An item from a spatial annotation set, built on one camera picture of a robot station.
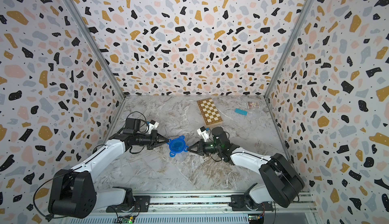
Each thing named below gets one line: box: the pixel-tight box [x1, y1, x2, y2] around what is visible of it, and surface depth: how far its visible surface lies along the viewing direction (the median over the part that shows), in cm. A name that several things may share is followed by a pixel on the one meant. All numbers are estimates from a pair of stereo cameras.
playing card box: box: [246, 101, 260, 109], surface depth 119 cm
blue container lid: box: [167, 134, 189, 158], surface depth 82 cm
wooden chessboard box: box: [196, 97, 224, 128], surface depth 111 cm
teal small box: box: [234, 107, 249, 116], surface depth 115 cm
